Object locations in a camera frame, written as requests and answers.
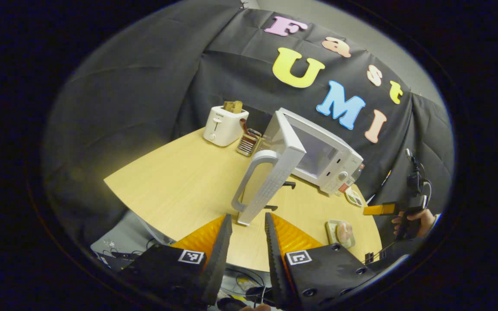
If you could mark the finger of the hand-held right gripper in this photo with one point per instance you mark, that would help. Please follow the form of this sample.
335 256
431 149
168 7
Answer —
380 209

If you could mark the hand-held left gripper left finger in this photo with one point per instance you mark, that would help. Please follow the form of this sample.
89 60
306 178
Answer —
221 259

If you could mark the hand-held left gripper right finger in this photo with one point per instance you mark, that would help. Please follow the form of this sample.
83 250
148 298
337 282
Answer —
275 268

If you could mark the round sugared bread bun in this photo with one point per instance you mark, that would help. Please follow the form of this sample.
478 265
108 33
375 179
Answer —
344 233

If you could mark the white microwave oven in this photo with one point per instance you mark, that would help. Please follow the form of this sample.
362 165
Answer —
288 147

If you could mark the white divided dish with beans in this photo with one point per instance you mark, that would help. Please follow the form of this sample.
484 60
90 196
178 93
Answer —
354 197

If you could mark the small clear bottle red label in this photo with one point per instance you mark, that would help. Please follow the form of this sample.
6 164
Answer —
358 172

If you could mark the black table clamp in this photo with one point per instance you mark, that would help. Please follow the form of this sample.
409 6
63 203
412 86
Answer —
369 258

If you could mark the small pale green plate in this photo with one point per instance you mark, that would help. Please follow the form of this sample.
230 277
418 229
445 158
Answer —
331 229

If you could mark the white table leg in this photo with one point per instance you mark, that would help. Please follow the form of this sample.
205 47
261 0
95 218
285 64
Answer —
156 233

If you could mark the white toaster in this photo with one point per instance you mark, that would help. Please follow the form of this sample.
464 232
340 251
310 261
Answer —
223 127

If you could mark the brown bread slice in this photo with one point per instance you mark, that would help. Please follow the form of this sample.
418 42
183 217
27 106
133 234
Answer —
233 106

